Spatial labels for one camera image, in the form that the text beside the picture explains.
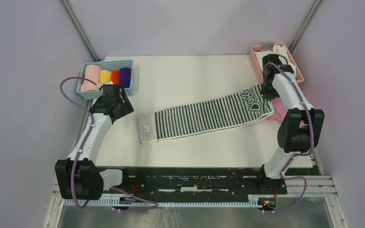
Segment purple towel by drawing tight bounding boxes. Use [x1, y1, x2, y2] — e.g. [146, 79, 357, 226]
[119, 67, 132, 88]

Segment green white striped towel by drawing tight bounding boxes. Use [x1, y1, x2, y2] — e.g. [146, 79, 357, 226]
[137, 85, 275, 143]

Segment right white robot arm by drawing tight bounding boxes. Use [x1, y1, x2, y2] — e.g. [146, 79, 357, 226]
[255, 54, 325, 194]

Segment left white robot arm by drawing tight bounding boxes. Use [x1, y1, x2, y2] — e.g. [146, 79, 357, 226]
[55, 85, 134, 200]

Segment pink plastic basket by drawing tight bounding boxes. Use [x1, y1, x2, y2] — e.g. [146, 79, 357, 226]
[250, 42, 304, 84]

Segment pink crumpled towel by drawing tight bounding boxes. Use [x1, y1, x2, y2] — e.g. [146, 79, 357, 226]
[266, 97, 307, 127]

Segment red rolled towel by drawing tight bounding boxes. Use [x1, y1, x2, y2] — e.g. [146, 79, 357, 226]
[110, 70, 120, 85]

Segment yellow rolled towel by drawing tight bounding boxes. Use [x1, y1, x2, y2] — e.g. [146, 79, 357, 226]
[99, 70, 111, 86]

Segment pink rolled towel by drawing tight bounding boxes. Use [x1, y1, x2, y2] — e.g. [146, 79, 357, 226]
[80, 65, 102, 92]

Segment blue plastic basket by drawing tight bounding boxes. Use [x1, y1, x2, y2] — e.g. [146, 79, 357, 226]
[76, 60, 134, 100]

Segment white folded cloth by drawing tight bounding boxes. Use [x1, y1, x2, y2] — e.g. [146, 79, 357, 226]
[254, 45, 297, 75]

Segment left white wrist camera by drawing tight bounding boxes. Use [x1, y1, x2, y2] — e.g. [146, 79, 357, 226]
[102, 80, 114, 87]

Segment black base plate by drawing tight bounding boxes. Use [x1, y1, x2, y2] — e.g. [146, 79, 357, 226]
[117, 167, 288, 204]

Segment aluminium frame rails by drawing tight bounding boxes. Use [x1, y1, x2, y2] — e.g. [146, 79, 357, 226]
[42, 94, 348, 228]

